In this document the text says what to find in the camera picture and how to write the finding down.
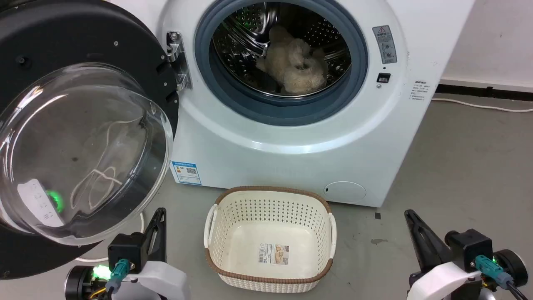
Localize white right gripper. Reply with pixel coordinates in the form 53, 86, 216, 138
404, 209, 473, 300

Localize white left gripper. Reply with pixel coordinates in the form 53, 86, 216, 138
120, 207, 192, 300

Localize white front-load washing machine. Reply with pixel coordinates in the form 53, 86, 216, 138
100, 0, 476, 208

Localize metal door hinge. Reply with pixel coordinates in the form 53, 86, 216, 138
166, 31, 193, 92

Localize black washer door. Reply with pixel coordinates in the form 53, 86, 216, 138
0, 0, 180, 280

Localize blue energy label sticker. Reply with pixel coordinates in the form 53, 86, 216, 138
170, 160, 202, 186

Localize round filter cover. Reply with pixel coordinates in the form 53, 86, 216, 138
323, 181, 368, 205

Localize cream plastic laundry basket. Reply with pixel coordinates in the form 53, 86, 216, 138
203, 185, 337, 294

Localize basket product label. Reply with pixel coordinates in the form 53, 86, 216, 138
258, 243, 290, 265

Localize small text label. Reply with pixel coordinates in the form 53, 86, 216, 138
409, 80, 426, 103

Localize black baseboard strip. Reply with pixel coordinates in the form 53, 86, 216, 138
435, 83, 533, 102

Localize grey warning sticker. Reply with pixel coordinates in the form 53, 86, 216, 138
372, 25, 398, 65

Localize beige fluffy plush toy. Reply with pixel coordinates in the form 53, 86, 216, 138
255, 25, 329, 95

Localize perforated steel drum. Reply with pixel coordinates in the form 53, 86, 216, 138
212, 0, 353, 99

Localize teal left cable connector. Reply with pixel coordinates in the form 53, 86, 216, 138
105, 258, 130, 293

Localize teal cable connector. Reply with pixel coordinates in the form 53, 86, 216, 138
474, 255, 516, 289
105, 258, 130, 293

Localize teal right cable connector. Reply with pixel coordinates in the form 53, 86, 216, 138
474, 255, 516, 289

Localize long white floor cable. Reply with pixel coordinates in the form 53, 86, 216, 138
431, 97, 533, 113

